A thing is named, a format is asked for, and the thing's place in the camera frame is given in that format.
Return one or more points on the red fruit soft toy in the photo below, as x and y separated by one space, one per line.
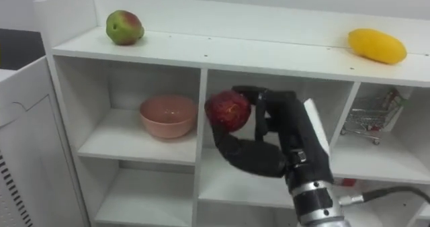
228 111

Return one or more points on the pink bowl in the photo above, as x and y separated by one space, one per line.
168 117

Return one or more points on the miniature metal shopping cart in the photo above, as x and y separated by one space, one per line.
364 119

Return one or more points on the yellow mango soft toy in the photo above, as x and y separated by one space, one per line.
376 46

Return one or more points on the small red box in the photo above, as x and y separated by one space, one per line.
346 182

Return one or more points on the white shelf unit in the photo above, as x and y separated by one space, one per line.
235 52

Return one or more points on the green apple soft toy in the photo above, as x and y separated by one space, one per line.
124 27

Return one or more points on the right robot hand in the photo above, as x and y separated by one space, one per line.
289 129

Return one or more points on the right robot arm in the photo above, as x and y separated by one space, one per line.
315 205

